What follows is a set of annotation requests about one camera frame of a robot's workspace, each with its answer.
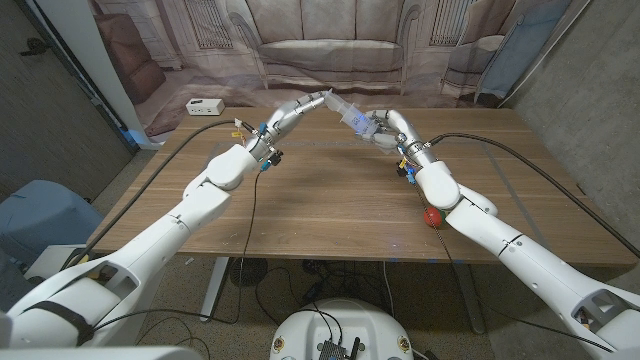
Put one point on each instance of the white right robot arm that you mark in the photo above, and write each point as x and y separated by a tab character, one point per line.
525	260

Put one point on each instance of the white backdrop side panel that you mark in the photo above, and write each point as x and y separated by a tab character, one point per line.
85	55

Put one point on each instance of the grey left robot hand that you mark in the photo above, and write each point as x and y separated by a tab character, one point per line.
287	120

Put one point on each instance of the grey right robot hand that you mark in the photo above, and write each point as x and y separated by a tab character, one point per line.
405	132

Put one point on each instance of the white floor platform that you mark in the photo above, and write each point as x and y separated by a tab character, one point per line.
50	257

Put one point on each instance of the person's leg in jeans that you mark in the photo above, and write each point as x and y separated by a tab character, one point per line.
10	280

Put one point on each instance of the grey table leg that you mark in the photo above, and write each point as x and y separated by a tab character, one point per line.
470	300

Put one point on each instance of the clear plastic syringe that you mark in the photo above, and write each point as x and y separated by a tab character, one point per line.
350	115

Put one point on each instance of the yellow black foot pedal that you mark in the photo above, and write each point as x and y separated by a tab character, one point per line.
86	259

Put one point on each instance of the red striped wooden maraca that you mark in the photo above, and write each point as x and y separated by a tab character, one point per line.
432	217

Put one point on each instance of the blue padded chair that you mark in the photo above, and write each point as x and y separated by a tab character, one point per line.
45	215

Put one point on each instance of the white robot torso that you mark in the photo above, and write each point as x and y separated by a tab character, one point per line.
345	320

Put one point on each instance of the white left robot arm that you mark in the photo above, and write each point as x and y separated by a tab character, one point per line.
165	235

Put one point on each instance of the white table leg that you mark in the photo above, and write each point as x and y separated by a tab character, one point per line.
215	290

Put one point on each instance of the black module on torso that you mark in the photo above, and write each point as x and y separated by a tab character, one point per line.
332	350

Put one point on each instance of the white power strip box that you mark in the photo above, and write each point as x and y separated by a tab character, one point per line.
204	106

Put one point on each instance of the printed sofa room backdrop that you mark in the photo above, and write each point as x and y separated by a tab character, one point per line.
330	50

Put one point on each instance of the black round floor device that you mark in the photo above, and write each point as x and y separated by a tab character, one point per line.
248	271

